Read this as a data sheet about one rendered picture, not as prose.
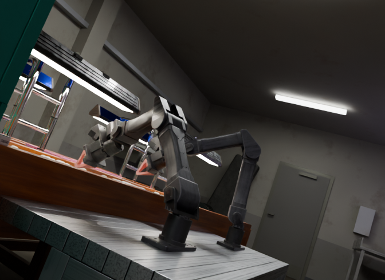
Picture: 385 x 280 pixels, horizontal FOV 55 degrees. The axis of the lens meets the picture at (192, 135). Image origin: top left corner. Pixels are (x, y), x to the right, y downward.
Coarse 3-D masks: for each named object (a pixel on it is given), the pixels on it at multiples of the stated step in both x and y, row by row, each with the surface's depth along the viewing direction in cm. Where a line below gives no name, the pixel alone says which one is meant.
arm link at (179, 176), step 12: (168, 120) 106; (180, 120) 111; (156, 132) 108; (168, 132) 105; (180, 132) 107; (168, 144) 103; (180, 144) 103; (168, 156) 101; (180, 156) 99; (168, 168) 99; (180, 168) 96; (168, 180) 95; (180, 180) 92; (192, 180) 96; (180, 192) 89; (192, 192) 92; (180, 204) 90; (192, 204) 92
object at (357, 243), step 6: (354, 240) 677; (360, 240) 512; (354, 246) 624; (360, 246) 496; (354, 252) 675; (366, 252) 562; (372, 252) 489; (378, 252) 487; (360, 258) 495; (384, 258) 534; (360, 264) 493; (348, 270) 670; (348, 276) 667; (354, 276) 492
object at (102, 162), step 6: (102, 144) 133; (84, 150) 132; (96, 150) 133; (102, 150) 132; (90, 156) 132; (96, 156) 133; (102, 156) 132; (108, 156) 134; (96, 162) 134; (102, 162) 137
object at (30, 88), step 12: (36, 72) 130; (72, 84) 146; (24, 96) 129; (48, 96) 137; (60, 96) 143; (60, 108) 142; (12, 120) 127; (24, 120) 131; (12, 132) 127; (48, 132) 140
